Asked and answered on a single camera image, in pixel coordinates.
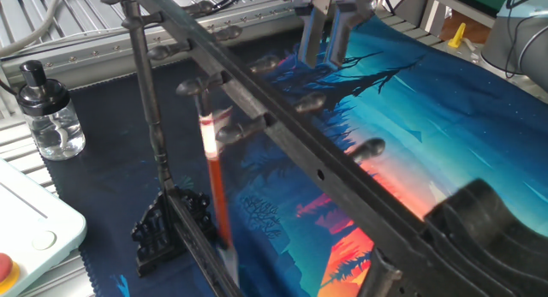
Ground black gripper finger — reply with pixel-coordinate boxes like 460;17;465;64
293;0;333;69
324;0;375;72

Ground orange marker pen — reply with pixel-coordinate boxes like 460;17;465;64
192;86;241;286

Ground yellow plastic clip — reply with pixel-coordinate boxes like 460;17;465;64
447;21;468;50

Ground thick grey cable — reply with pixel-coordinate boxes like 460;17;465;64
0;0;69;58

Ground glass bottle black cap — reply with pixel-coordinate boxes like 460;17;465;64
15;60;86;162

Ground pale teach pendant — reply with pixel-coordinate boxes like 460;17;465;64
0;157;88;297

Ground colourful sunset landscape mat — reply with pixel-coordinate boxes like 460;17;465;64
42;5;548;297

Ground aluminium table rail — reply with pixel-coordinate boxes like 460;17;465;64
0;8;309;91

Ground black wooden pen rack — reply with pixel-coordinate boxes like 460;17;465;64
100;0;548;297

